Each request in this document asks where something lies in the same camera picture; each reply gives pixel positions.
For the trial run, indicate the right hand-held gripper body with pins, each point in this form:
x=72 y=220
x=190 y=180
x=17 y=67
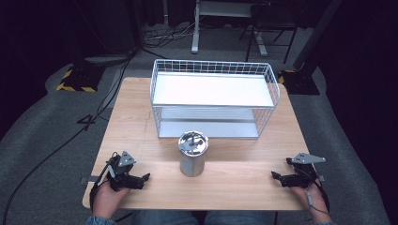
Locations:
x=301 y=175

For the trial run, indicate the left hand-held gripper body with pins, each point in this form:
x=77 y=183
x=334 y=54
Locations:
x=123 y=175

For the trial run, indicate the silver metal canister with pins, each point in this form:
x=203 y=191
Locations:
x=191 y=164

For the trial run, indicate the shiny metal canister lid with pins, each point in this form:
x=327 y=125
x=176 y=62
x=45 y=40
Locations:
x=193 y=142

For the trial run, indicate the person's left hand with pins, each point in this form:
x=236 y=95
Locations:
x=108 y=198

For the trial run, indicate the person's right hand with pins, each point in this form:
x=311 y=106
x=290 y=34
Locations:
x=313 y=201

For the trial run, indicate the black yellow striped stand base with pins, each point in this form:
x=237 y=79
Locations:
x=79 y=79
x=298 y=82

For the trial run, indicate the black slanted stand pole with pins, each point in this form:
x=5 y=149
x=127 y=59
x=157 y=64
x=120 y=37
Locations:
x=316 y=34

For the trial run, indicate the black chair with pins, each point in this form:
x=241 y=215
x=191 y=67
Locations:
x=270 y=18

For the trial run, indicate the white desk frame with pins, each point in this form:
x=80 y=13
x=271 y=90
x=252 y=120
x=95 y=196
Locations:
x=196 y=28

